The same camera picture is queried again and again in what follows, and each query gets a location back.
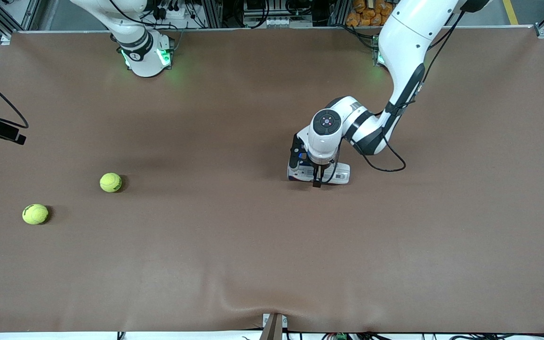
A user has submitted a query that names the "white tennis ball can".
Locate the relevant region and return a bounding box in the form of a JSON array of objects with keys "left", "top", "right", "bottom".
[{"left": 287, "top": 161, "right": 351, "bottom": 186}]

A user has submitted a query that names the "yellow-green tennis ball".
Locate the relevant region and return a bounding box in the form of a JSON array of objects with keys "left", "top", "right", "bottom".
[
  {"left": 100, "top": 172, "right": 122, "bottom": 193},
  {"left": 22, "top": 204, "right": 49, "bottom": 225}
]

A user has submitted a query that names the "brown table cover mat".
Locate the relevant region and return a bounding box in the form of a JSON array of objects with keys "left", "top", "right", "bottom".
[{"left": 0, "top": 26, "right": 544, "bottom": 333}]

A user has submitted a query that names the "white terminal block strip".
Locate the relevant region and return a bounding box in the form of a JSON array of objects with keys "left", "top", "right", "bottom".
[{"left": 260, "top": 16, "right": 314, "bottom": 28}]

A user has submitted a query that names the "orange packaged goods pile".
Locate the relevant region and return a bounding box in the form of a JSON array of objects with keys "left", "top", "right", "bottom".
[{"left": 346, "top": 0, "right": 398, "bottom": 27}]

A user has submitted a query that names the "grey metal table clamp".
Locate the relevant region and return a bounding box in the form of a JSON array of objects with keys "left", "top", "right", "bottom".
[{"left": 259, "top": 313, "right": 288, "bottom": 340}]

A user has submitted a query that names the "white power strip with plugs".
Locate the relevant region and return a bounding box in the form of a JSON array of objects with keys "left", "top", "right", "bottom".
[{"left": 149, "top": 1, "right": 190, "bottom": 22}]

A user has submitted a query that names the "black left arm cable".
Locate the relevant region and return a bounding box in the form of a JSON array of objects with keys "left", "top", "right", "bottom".
[{"left": 318, "top": 9, "right": 466, "bottom": 186}]

